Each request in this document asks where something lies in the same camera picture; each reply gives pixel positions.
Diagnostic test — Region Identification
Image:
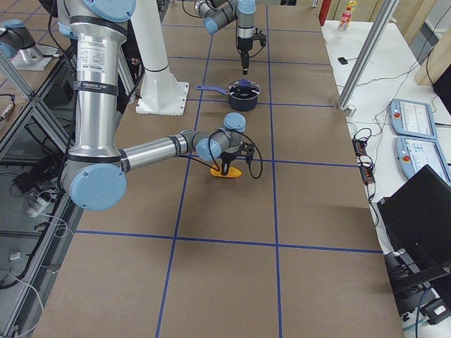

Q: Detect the yellow toy corn cob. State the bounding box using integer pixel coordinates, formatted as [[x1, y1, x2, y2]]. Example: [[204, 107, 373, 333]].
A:
[[210, 167, 242, 179]]

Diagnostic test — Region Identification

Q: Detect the glass pot lid blue knob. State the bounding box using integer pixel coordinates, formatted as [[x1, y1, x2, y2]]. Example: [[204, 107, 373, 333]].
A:
[[228, 79, 261, 100]]

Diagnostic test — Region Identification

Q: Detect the dark blue saucepan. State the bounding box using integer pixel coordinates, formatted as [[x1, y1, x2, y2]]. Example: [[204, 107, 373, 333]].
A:
[[195, 79, 261, 112]]

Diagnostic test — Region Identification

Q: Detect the plastic drink bottle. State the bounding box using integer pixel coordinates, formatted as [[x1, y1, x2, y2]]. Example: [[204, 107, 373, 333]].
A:
[[338, 1, 357, 32]]

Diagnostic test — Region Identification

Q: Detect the small metal cup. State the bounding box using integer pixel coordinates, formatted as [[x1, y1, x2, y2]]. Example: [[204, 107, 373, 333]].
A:
[[345, 104, 357, 117]]

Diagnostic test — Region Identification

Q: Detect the black power strip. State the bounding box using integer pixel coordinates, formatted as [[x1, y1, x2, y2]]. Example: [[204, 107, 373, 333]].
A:
[[352, 138, 376, 186]]

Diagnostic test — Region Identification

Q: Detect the upper blue teach pendant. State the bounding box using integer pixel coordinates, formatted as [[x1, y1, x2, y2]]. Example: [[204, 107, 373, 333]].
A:
[[387, 98, 438, 139]]

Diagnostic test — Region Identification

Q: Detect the blue teach pendant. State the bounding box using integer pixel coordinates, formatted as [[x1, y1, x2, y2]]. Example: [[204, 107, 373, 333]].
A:
[[387, 98, 438, 139], [395, 136, 450, 184]]

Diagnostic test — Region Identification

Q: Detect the lower blue teach pendant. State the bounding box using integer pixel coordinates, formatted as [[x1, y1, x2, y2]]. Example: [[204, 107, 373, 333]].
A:
[[395, 136, 450, 184]]

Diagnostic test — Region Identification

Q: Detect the black laptop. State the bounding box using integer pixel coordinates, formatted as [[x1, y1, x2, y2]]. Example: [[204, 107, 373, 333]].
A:
[[377, 165, 450, 263]]

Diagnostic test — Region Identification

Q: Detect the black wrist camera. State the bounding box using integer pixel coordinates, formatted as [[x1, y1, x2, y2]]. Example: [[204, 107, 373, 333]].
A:
[[240, 142, 255, 165]]

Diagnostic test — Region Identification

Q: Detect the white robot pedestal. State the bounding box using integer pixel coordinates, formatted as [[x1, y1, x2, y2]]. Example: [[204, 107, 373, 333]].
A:
[[131, 0, 190, 115]]

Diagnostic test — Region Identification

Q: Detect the small black device with cable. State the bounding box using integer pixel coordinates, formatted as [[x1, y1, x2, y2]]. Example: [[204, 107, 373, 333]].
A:
[[338, 57, 348, 65]]

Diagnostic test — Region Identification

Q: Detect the aluminium frame post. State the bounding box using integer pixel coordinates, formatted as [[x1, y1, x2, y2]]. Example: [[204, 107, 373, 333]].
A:
[[336, 0, 400, 111]]

